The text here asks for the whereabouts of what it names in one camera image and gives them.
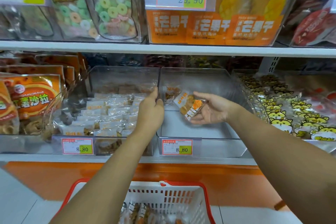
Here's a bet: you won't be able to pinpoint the yellow hamster snack packets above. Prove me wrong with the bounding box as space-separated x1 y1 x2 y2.
239 73 336 142

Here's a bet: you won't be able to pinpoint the pile of small brown snacks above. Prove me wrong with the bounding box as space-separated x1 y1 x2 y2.
118 203 184 224

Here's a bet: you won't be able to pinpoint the orange label snack bag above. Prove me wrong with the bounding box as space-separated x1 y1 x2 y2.
226 15 284 47
186 12 232 46
146 10 192 44

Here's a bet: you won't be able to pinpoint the white koala candy bag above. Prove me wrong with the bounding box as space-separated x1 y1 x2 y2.
86 0 140 41
18 6 56 39
46 0 100 41

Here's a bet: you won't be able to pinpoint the stack of orange packets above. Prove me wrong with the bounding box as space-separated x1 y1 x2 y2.
0 53 87 137

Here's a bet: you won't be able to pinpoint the orange shelf base panel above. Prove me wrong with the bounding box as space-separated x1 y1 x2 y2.
0 161 295 211

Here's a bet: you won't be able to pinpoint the person's right hand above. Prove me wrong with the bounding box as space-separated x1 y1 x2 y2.
190 91 245 127

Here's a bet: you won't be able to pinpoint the person's left hand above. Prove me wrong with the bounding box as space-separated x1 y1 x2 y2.
134 87 165 138

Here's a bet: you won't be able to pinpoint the white red-rimmed shopping basket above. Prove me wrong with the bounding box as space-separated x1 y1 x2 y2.
55 178 216 224

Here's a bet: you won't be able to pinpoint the row of red snack bags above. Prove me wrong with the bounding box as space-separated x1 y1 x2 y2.
291 0 336 48

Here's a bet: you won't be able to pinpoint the person's right forearm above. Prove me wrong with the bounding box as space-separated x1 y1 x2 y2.
228 106 336 224

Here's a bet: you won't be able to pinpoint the clear plastic bin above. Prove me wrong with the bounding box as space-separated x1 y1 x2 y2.
0 56 90 154
231 69 336 154
141 0 310 48
156 67 250 159
51 65 161 156
0 0 145 42

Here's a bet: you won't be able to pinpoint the white snack shelf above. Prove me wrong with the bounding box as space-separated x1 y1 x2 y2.
0 0 336 167

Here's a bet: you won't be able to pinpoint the person's left forearm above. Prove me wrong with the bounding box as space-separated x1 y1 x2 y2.
50 129 158 224

